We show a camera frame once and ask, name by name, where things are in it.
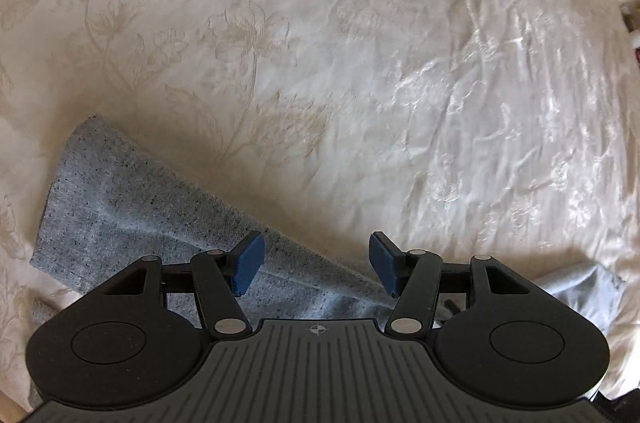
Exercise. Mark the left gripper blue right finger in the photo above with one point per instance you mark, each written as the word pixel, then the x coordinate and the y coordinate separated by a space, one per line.
pixel 412 278

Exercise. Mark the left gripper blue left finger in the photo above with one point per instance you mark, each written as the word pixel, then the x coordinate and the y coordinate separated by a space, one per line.
pixel 220 278

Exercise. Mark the cream floral bedspread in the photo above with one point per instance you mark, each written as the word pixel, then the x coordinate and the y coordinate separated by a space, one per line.
pixel 464 126

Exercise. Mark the grey speckled pants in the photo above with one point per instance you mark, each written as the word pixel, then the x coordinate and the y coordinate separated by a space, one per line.
pixel 121 229

